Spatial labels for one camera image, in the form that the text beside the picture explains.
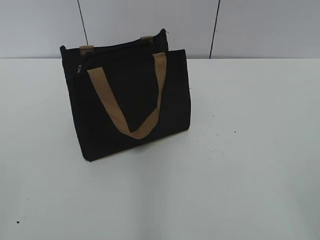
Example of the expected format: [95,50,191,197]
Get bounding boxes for black tote bag tan handles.
[59,29,191,162]

